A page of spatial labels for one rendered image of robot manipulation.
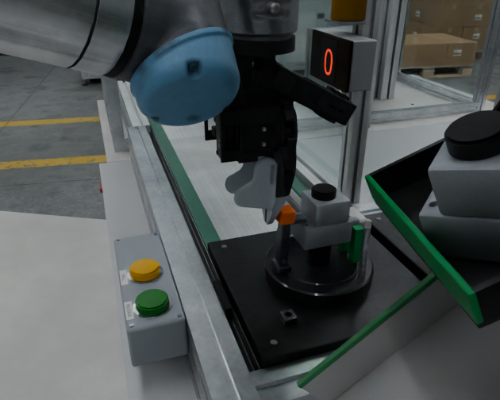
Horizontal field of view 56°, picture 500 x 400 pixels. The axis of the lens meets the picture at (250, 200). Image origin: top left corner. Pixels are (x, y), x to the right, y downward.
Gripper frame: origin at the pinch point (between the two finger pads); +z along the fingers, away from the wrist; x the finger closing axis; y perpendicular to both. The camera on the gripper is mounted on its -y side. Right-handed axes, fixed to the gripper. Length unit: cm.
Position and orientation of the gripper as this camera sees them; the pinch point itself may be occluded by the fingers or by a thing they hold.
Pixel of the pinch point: (274, 212)
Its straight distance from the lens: 56.0
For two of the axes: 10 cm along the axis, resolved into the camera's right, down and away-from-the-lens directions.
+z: 0.0, 8.9, 4.6
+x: 3.1, 4.4, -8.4
